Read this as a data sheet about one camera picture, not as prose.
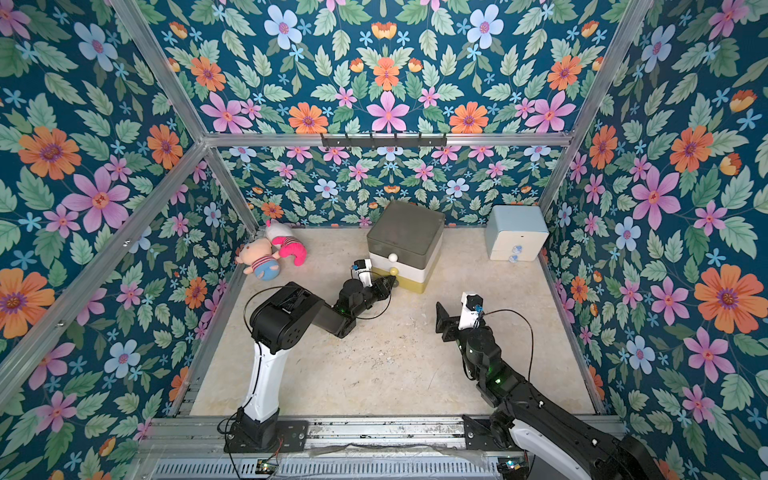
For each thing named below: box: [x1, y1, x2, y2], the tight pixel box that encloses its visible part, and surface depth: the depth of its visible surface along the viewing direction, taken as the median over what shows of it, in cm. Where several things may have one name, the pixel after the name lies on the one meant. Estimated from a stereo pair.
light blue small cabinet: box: [485, 205, 550, 261], surface depth 106 cm
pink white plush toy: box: [265, 219, 307, 266], surface depth 108 cm
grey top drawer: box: [367, 229, 441, 269], surface depth 90 cm
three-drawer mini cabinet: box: [367, 200, 446, 294], surface depth 95 cm
